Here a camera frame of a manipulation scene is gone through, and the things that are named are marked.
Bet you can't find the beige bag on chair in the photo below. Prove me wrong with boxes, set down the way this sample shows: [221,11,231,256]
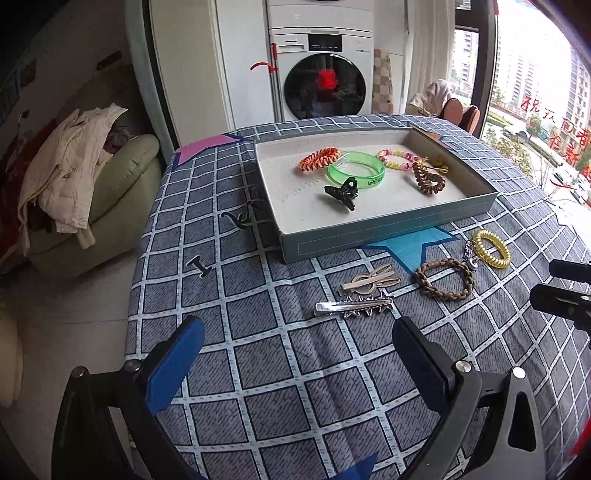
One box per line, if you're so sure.
[406,79,452,117]

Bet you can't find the silver rhinestone hair clip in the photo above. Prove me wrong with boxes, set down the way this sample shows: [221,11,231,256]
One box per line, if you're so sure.
[314,296,394,319]

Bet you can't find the upper white dryer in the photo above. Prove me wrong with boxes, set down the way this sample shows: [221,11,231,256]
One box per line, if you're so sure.
[266,0,375,37]

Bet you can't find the brown spiral hair tie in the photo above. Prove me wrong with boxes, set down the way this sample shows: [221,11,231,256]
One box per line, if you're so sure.
[410,160,448,197]

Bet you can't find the beige bow hair clip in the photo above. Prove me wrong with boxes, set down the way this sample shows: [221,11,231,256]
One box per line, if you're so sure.
[339,264,402,296]

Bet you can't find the cream white jacket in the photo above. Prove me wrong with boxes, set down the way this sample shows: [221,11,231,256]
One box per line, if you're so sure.
[17,103,127,253]

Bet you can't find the brown chair far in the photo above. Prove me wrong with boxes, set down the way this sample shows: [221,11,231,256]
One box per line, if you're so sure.
[439,98,464,125]

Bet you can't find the pink yellow beaded bracelet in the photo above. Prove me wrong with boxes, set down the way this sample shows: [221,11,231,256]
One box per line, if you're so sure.
[375,146,424,173]

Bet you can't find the teal white tray box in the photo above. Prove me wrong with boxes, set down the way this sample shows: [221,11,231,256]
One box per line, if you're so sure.
[256,127,498,263]

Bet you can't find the silver ring charm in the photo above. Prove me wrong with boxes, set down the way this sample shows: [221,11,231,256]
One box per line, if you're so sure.
[463,240,480,271]

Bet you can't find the yellow spiral hair tie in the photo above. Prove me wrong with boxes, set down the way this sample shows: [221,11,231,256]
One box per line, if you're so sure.
[471,228,512,271]

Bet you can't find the white cabinet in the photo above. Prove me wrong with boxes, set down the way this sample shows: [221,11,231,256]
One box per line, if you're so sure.
[148,0,276,146]

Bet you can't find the orange white spiral hair tie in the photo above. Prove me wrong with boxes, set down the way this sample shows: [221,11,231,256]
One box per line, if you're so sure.
[297,146,342,174]

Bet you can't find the olive green armchair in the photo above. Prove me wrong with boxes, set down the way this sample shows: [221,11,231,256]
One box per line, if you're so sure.
[22,111,162,277]

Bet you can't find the red handled mop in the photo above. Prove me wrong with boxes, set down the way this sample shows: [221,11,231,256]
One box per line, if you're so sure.
[249,42,283,122]

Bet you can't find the lower white washing machine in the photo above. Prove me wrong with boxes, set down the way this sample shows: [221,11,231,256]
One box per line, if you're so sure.
[270,27,374,120]

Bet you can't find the green translucent bangle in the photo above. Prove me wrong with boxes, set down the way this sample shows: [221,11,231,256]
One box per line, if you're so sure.
[325,151,386,189]

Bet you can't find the brown chair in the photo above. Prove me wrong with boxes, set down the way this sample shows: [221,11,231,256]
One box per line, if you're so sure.
[439,98,464,125]
[459,105,480,135]

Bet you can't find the grey checked star tablecloth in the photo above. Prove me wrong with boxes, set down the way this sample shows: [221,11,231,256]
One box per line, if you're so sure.
[126,115,590,479]

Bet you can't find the black claw hair clip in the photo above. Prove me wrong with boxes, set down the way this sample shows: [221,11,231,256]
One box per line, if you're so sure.
[324,177,359,212]

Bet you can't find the brown chair near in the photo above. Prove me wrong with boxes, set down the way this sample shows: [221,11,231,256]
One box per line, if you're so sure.
[459,105,480,135]

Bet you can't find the checkered hanging towel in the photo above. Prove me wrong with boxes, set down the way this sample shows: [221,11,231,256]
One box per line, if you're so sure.
[372,48,394,115]

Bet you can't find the brown braided bracelet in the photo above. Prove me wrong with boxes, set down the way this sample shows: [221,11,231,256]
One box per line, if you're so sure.
[414,256,476,302]

